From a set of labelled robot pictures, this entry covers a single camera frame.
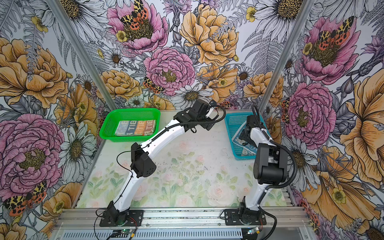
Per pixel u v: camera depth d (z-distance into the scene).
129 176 0.61
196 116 0.67
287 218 0.76
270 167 0.50
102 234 0.70
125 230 0.71
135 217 0.75
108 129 1.04
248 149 0.99
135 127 1.06
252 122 0.78
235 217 0.74
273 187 0.52
